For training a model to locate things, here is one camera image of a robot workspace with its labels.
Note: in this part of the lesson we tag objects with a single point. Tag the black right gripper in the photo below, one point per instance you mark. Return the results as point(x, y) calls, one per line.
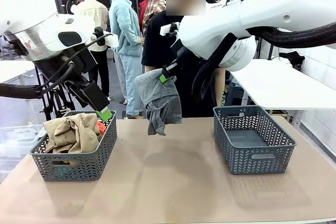
point(176, 62)

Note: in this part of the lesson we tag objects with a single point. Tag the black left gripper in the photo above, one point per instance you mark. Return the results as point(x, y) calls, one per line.
point(92, 94)

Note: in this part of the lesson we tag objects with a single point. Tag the orange printed t-shirt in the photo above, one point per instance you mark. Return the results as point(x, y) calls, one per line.
point(102, 127)

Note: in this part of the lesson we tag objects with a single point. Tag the gray garment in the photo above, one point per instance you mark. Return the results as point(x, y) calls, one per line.
point(160, 98)

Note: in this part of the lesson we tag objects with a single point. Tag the tan trousers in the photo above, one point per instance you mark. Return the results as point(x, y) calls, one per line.
point(73, 134)

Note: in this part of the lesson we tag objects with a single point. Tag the person's left forearm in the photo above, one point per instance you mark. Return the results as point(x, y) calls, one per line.
point(220, 87)

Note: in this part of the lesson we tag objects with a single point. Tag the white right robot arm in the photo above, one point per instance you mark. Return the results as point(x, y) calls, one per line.
point(252, 11)

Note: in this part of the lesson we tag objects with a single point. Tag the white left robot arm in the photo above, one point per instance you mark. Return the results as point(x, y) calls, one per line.
point(39, 24)

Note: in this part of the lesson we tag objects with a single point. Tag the person in black t-shirt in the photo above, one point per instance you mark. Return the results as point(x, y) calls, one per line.
point(155, 45)

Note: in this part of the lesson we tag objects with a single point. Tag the mannequin in light blue fleece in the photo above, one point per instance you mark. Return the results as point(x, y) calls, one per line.
point(128, 37)

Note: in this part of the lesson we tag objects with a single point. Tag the gray woven plastic basket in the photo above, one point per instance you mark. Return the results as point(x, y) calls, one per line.
point(252, 161)
point(78, 167)

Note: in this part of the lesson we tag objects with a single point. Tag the mannequin in red top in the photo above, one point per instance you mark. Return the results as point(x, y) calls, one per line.
point(143, 9)

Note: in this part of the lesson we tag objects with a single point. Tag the mannequin in hooded plaid shirt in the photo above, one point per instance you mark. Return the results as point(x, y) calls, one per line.
point(155, 3)

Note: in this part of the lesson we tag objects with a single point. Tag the translucent plastic storage bin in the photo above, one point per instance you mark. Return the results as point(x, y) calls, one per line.
point(15, 140)

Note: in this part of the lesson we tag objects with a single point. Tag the white table with gray legs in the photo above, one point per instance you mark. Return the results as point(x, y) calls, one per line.
point(13, 70)

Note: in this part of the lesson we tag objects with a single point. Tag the mannequin in cream shirt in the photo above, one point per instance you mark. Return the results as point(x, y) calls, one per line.
point(93, 6)

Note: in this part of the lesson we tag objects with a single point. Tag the large white side table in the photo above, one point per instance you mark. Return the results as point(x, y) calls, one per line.
point(283, 87)

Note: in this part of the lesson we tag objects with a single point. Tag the black garment pile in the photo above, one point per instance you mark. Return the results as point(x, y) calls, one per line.
point(292, 58)

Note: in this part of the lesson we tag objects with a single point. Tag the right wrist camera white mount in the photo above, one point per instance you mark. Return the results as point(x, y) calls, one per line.
point(168, 28)

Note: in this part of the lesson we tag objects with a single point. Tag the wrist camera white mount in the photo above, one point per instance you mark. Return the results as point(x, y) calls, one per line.
point(168, 28)
point(111, 39)

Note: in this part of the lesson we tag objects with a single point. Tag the black camera tripod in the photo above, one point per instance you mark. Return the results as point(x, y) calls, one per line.
point(50, 100)

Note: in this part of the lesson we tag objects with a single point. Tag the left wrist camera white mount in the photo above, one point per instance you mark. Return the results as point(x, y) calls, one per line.
point(111, 39)

